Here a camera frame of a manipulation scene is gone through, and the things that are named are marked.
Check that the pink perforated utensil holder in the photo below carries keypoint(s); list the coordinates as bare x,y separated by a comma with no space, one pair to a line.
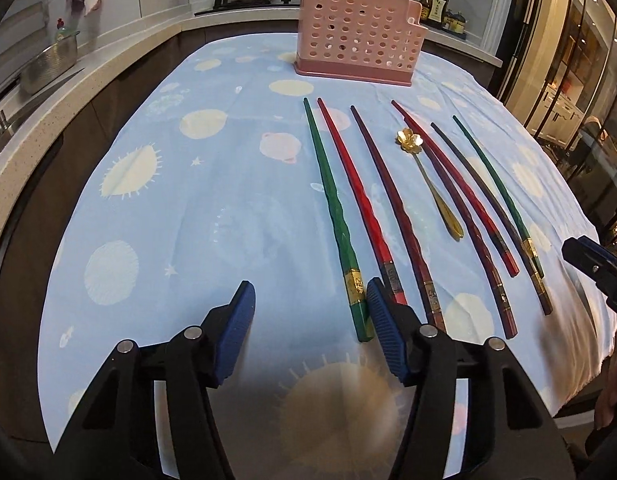
358,35

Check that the green dish soap bottle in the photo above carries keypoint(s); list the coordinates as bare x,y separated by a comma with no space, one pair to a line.
61,31

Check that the brown sauce bottle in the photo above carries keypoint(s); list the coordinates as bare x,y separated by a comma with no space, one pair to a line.
427,2

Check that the dark soy sauce bottle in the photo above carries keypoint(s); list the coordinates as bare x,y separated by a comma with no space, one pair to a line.
440,9

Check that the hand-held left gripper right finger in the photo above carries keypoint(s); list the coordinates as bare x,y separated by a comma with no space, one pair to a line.
388,330

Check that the maroon chopstick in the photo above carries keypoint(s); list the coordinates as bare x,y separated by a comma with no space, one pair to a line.
500,300
431,297

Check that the steel pot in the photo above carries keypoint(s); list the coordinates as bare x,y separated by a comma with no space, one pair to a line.
48,62

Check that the red chopstick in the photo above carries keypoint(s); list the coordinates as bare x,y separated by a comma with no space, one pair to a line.
509,262
362,201

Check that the chrome faucet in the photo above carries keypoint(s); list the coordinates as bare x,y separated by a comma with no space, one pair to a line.
1,122

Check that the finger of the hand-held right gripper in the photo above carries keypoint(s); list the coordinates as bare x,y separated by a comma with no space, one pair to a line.
595,255

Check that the black gas stove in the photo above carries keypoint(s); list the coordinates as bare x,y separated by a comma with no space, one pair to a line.
248,5

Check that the condiment jar set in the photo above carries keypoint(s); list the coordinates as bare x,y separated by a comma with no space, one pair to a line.
456,22

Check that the green chopstick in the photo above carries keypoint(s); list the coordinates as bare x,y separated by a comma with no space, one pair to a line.
529,247
352,285

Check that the gold flower spoon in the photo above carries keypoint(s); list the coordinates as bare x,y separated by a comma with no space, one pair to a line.
411,141

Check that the blue printed tablecloth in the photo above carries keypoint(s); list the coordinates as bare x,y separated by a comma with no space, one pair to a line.
213,210

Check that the glass sliding door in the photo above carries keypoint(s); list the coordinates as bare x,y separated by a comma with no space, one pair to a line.
563,60

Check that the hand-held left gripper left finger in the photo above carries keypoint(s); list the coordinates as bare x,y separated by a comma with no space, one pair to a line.
236,330

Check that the dark brown chopstick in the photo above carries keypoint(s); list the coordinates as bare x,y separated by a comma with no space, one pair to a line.
542,295

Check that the person's right forearm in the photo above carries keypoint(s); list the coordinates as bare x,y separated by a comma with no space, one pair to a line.
613,390

